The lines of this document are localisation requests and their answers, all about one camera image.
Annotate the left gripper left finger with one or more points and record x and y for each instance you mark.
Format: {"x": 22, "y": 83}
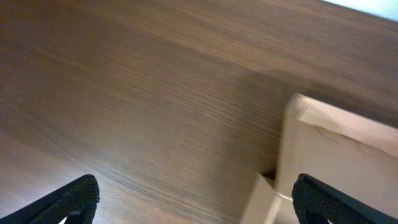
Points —
{"x": 75, "y": 202}

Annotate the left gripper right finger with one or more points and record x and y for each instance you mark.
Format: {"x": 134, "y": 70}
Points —
{"x": 315, "y": 202}

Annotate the brown cardboard box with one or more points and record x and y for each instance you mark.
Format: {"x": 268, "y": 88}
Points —
{"x": 354, "y": 154}

